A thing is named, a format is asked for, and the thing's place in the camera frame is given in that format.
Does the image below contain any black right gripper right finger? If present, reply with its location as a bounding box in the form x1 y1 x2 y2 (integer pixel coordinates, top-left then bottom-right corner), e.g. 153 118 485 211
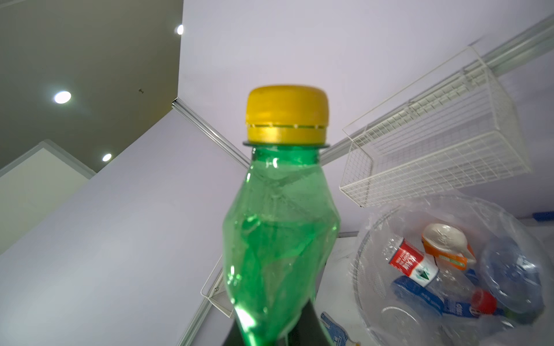
287 300 333 346

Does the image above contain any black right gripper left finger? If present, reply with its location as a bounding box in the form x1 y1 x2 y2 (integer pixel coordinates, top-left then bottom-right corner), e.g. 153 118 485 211
222 320 245 346

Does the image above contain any green crushed plastic bottle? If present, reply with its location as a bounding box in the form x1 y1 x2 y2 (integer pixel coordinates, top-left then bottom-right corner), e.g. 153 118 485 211
223 85 340 345

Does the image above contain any red cap clear bottle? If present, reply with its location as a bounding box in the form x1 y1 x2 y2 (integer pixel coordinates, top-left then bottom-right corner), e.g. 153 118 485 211
383 235 502 316

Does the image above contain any white cap blue label bottle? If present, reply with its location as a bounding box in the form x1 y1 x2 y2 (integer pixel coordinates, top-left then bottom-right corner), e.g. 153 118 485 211
390 276 481 319

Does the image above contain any yellow cap orange bottle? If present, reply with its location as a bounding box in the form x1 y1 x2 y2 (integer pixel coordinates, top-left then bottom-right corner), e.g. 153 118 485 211
421 223 477 270

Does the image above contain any colourful label clear bottle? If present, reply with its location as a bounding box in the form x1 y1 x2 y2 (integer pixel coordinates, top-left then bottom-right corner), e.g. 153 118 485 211
477 237 543 314

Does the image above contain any blue dotted work glove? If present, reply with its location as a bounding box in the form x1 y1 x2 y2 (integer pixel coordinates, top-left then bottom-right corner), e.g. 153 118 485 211
320 311 362 346

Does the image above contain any small blue cap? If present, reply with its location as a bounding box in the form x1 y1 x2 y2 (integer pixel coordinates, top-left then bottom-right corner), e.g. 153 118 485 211
532 211 554 222

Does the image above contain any white mesh wall shelf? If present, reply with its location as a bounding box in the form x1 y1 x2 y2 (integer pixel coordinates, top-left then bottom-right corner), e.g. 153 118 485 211
201 257 235 319

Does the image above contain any aluminium frame post left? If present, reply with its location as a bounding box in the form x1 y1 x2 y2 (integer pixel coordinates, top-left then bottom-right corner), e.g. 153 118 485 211
172 97 251 169

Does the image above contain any white wire wall basket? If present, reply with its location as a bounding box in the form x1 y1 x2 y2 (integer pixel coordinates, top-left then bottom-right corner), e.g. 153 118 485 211
340 47 532 208

